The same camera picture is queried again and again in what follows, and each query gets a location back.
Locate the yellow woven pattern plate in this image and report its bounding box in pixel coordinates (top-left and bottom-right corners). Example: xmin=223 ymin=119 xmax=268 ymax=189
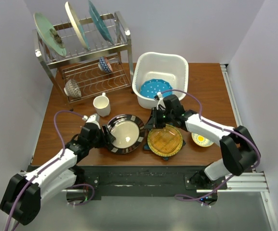
xmin=147 ymin=124 xmax=183 ymax=157

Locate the white plastic bin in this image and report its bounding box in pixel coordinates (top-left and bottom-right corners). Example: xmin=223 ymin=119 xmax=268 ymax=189
xmin=132 ymin=52 xmax=189 ymax=109

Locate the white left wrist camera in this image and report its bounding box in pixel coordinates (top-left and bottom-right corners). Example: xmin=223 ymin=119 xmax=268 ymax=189
xmin=82 ymin=114 xmax=100 ymax=128

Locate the black striped rim plate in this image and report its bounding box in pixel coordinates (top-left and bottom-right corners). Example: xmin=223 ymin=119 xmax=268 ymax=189
xmin=107 ymin=114 xmax=146 ymax=154

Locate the small bowl yellow sun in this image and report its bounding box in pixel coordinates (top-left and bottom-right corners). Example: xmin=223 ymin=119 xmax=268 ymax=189
xmin=191 ymin=133 xmax=213 ymax=147

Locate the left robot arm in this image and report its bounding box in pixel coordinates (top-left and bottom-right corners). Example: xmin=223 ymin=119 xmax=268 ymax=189
xmin=0 ymin=122 xmax=115 ymax=225

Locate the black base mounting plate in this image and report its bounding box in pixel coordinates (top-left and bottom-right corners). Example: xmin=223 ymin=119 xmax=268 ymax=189
xmin=66 ymin=166 xmax=225 ymax=201

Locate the dark teal star plate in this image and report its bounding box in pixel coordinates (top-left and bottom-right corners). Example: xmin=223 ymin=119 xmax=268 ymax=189
xmin=144 ymin=137 xmax=185 ymax=161

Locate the blue polka dot plate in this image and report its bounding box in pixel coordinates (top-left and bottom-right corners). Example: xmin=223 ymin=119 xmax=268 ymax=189
xmin=139 ymin=79 xmax=172 ymax=99

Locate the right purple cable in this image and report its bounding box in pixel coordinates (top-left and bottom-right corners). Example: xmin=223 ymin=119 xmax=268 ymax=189
xmin=154 ymin=89 xmax=262 ymax=204

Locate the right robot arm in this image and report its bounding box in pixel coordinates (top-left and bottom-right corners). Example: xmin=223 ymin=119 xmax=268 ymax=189
xmin=145 ymin=92 xmax=261 ymax=189

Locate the aluminium frame rail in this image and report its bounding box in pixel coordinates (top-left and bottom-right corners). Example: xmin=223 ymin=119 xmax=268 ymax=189
xmin=220 ymin=64 xmax=278 ymax=231

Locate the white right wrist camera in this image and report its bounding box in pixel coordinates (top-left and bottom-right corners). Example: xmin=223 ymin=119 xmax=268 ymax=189
xmin=154 ymin=91 xmax=164 ymax=104

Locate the white ceramic mug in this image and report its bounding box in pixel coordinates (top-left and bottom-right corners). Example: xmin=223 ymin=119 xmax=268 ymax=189
xmin=93 ymin=92 xmax=111 ymax=117

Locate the pale green plate in rack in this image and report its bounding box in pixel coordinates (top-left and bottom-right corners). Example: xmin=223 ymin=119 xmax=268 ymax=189
xmin=33 ymin=13 xmax=66 ymax=57

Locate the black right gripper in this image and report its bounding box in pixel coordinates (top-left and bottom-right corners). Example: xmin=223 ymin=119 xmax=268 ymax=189
xmin=144 ymin=107 xmax=174 ymax=130

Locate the grey patterned bowl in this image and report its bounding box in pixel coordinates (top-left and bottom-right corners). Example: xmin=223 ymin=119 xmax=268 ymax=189
xmin=64 ymin=79 xmax=81 ymax=98

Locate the cream teal plate in rack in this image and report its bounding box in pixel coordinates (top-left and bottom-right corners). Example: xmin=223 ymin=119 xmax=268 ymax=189
xmin=65 ymin=1 xmax=90 ymax=51

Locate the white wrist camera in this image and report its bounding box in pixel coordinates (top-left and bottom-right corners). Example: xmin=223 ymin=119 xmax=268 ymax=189
xmin=82 ymin=114 xmax=100 ymax=128
xmin=154 ymin=91 xmax=164 ymax=104

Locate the stainless steel dish rack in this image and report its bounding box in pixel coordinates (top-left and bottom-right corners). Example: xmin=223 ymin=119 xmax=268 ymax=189
xmin=32 ymin=12 xmax=134 ymax=108

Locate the blue zigzag pattern bowl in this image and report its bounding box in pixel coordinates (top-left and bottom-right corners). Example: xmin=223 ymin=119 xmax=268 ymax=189
xmin=98 ymin=56 xmax=113 ymax=74

